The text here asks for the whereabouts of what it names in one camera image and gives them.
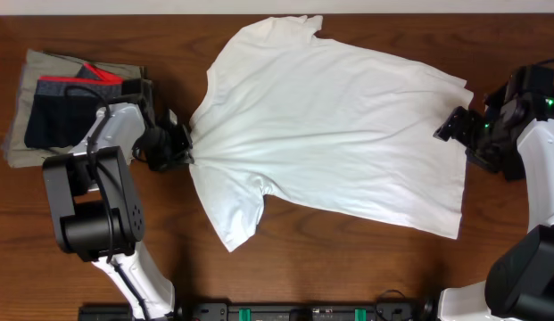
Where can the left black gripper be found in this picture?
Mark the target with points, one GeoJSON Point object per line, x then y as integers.
{"type": "Point", "coordinates": [180, 156]}

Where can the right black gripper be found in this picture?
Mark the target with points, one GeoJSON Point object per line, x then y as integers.
{"type": "Point", "coordinates": [458, 127]}

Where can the white t-shirt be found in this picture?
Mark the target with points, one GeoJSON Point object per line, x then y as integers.
{"type": "Point", "coordinates": [325, 125]}

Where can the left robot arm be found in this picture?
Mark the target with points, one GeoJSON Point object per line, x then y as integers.
{"type": "Point", "coordinates": [95, 208]}

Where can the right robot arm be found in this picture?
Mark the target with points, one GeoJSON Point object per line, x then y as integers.
{"type": "Point", "coordinates": [513, 136]}

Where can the navy boxer shorts red waistband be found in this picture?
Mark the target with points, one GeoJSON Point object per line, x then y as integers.
{"type": "Point", "coordinates": [64, 108]}

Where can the folded khaki garment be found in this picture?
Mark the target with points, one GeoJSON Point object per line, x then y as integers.
{"type": "Point", "coordinates": [31, 107]}

